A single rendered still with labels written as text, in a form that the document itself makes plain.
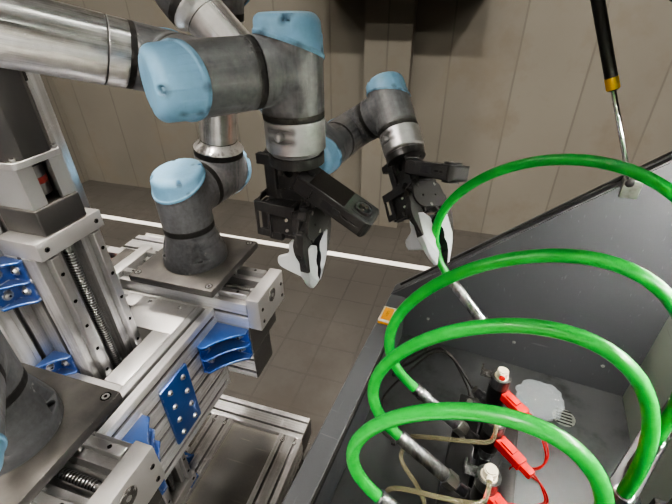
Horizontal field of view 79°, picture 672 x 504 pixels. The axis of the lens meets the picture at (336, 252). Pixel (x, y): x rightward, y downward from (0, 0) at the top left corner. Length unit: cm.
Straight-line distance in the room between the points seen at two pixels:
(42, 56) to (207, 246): 56
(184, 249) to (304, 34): 63
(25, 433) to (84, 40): 52
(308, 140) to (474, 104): 253
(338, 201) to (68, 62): 32
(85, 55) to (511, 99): 268
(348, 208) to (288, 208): 8
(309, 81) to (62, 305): 61
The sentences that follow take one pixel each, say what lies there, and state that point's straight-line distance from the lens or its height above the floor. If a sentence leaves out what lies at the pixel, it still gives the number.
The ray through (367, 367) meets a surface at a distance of 85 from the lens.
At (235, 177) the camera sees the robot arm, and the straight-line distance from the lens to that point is 103.
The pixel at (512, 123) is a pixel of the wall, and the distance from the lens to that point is 302.
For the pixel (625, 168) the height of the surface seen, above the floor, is 142.
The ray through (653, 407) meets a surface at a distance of 45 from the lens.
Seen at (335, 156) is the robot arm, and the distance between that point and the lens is 70.
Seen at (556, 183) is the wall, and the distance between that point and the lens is 319.
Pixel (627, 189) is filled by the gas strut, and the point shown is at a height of 130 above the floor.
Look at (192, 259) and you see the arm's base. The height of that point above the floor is 108.
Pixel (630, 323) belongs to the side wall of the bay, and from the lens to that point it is 100.
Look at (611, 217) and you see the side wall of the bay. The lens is 87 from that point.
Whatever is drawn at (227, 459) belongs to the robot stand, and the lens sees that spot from 164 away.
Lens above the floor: 159
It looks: 33 degrees down
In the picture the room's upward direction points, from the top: 1 degrees counter-clockwise
